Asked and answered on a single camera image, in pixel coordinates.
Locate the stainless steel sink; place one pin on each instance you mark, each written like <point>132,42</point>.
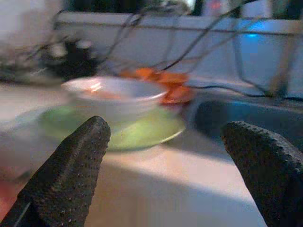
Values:
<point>248,113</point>

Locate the orange plate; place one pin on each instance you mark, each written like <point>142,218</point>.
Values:
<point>180,95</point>

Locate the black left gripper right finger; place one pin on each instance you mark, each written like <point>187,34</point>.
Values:
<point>272,179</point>

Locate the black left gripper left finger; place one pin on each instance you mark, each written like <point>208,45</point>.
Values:
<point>66,177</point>

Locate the light green plate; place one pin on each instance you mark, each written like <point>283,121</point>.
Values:
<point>146,132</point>

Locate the white ceramic bowl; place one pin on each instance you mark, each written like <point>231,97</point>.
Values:
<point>118,106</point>

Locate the orange bowl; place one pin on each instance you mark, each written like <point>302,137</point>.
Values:
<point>170,78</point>

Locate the black power strip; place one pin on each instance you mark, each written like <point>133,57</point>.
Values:
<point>75,63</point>

